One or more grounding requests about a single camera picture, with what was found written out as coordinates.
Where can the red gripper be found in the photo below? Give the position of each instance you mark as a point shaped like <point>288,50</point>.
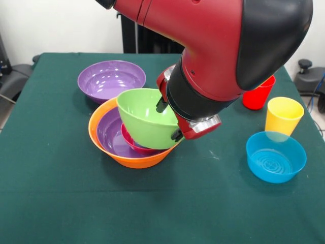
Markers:
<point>188,129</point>

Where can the green plastic bowl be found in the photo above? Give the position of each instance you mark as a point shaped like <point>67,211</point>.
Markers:
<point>142,119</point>

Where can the pink plastic bowl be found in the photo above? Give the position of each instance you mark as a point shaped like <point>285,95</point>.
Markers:
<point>129,142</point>

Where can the purple plastic bowl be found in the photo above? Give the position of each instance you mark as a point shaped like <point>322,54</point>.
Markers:
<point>111,78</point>
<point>109,132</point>

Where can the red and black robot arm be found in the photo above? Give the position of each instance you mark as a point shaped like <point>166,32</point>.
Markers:
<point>215,50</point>

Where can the large orange plastic bowl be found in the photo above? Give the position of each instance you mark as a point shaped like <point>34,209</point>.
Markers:
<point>138,162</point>

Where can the dark green tablecloth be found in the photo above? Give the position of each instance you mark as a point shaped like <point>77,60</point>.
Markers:
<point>162,203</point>

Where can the red plastic cup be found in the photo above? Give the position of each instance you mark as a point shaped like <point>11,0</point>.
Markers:
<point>256,99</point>

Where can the yellow plastic cup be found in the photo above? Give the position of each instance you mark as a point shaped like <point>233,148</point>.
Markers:
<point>281,119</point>

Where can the blue plastic bowl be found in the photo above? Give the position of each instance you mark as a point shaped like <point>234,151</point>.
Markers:
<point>275,162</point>

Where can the black padded chair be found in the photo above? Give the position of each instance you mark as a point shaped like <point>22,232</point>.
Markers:
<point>15,78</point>

